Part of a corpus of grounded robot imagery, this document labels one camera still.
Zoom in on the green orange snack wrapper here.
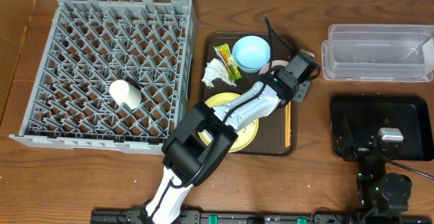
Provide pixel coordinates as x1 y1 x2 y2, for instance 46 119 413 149
213 43 242 81

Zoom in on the pink bowl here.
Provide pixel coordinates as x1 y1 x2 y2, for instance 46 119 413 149
259 60 288 76

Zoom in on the light blue bowl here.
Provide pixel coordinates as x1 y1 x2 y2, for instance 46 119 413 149
232 35 271 73

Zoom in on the pale green cup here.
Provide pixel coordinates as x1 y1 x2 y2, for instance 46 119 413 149
109 79 142 110

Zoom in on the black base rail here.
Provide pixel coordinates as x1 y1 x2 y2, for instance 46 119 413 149
90 208 434 224

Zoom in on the black plastic tray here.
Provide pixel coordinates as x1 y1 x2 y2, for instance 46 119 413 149
330 94 433 161

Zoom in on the yellow plate with scraps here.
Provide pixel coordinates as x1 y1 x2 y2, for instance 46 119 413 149
205 92 259 153

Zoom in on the clear plastic container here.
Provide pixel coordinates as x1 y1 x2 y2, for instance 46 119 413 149
321 24 433 82

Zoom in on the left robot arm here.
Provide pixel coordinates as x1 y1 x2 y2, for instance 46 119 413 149
140 69 314 223

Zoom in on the white tissue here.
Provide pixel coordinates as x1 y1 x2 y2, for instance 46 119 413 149
201 58 237 88

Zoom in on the grey plastic dishwasher rack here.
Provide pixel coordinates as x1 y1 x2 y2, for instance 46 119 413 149
14 0 197 154

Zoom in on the dark brown serving tray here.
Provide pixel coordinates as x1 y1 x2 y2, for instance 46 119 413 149
200 32 293 156

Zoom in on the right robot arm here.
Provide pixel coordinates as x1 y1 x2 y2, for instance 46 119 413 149
335 117 412 223

